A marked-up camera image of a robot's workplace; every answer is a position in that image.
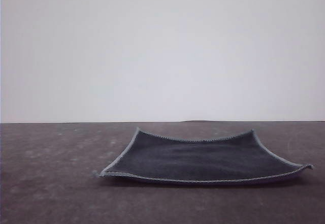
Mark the purple towel with grey hem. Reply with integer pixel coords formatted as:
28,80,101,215
91,126,315,184

